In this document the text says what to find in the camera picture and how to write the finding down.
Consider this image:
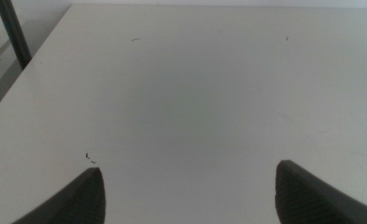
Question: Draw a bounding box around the black metal pole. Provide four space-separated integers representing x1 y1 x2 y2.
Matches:
0 0 33 71

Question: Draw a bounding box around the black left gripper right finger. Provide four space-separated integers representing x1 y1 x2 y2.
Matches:
274 159 367 224

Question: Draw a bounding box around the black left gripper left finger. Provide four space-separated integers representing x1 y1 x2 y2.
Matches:
11 167 106 224

